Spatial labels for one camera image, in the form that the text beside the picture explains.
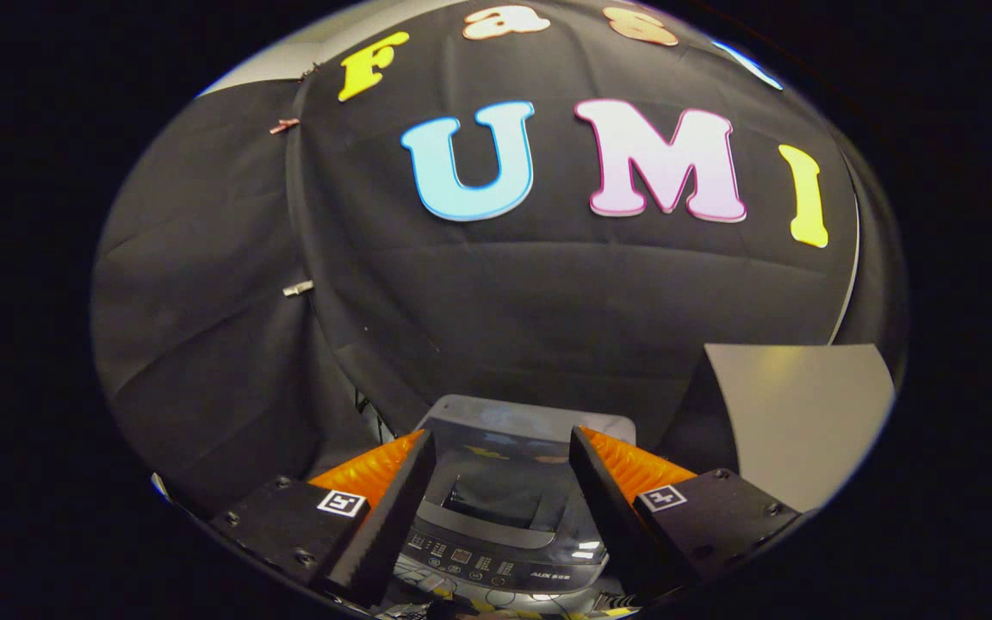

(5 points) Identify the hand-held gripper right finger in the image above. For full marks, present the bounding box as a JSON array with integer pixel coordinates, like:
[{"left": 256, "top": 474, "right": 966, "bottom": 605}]
[{"left": 568, "top": 425, "right": 804, "bottom": 597}]

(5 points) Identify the grey side table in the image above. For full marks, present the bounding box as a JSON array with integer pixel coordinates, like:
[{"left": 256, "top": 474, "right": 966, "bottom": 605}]
[{"left": 660, "top": 343, "right": 896, "bottom": 514}]

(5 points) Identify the black backdrop cloth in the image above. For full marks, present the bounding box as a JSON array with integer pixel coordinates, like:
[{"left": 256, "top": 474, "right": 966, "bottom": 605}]
[{"left": 91, "top": 0, "right": 908, "bottom": 518}]

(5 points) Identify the grey washing machine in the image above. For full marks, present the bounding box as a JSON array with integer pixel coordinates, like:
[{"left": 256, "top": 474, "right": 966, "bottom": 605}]
[{"left": 393, "top": 394, "right": 640, "bottom": 605}]

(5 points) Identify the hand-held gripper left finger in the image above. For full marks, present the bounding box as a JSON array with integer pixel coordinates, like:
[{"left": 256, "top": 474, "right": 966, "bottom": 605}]
[{"left": 208, "top": 429, "right": 437, "bottom": 609}]

